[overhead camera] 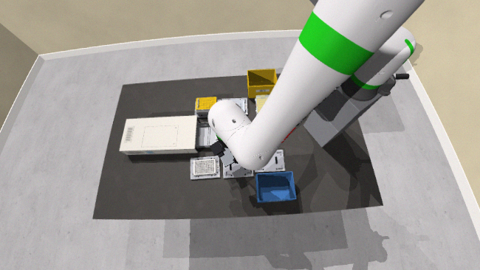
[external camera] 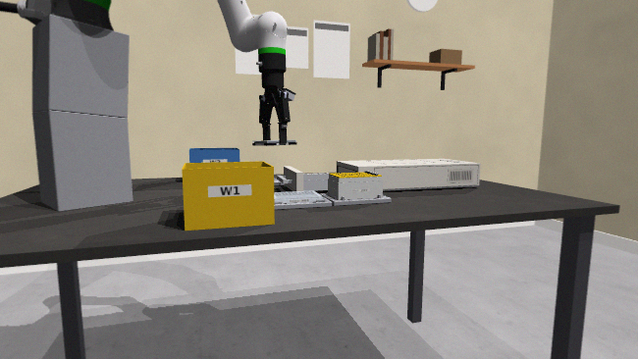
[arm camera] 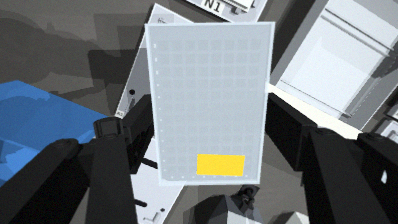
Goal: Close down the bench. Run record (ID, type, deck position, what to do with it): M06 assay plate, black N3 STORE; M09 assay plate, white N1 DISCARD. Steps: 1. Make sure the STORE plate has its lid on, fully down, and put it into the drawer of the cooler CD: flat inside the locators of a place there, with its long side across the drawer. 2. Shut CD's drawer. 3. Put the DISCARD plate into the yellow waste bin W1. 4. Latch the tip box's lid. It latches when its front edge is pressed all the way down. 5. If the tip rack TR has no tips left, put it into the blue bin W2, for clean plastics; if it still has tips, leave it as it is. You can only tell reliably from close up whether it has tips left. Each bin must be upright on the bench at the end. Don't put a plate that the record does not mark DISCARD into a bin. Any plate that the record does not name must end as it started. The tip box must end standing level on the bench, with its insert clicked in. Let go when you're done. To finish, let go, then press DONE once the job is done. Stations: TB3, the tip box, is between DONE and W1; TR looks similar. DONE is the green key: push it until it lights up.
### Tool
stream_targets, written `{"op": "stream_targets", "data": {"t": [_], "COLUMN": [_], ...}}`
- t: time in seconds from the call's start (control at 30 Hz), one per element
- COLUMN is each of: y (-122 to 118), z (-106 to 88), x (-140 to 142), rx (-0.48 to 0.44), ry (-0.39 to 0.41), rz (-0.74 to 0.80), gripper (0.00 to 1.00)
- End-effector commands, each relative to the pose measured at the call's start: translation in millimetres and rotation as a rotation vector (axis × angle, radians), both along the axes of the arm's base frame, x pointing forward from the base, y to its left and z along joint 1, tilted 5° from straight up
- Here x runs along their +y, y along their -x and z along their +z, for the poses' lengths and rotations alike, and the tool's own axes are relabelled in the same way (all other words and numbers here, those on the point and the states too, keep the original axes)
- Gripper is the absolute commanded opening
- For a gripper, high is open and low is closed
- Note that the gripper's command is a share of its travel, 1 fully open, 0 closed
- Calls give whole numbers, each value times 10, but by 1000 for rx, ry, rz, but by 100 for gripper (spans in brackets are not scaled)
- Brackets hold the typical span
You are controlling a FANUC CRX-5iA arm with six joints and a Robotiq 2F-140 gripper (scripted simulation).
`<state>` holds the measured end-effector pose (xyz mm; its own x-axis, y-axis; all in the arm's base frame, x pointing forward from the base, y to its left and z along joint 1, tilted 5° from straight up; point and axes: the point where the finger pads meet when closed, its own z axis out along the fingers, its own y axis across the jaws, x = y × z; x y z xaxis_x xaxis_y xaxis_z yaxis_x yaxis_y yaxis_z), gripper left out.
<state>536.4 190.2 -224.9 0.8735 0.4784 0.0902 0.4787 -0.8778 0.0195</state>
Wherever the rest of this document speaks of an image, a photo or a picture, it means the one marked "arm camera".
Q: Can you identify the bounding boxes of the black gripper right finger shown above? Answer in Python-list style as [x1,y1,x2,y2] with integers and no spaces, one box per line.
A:
[265,92,398,224]

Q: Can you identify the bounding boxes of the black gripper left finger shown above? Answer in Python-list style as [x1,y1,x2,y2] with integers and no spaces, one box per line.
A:
[0,94,154,224]

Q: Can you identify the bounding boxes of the blue open bin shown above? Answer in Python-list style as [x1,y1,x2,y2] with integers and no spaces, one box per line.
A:
[0,80,108,187]

